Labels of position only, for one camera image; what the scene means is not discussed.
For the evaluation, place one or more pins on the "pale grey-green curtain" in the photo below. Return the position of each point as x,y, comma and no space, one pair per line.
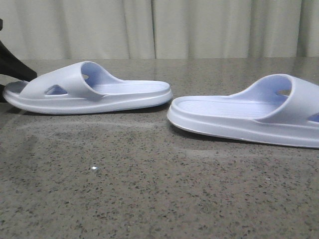
163,29

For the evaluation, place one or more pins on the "light blue slipper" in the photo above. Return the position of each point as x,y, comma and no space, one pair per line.
277,109
85,88

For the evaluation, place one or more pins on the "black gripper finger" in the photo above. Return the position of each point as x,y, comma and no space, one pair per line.
2,99
11,66

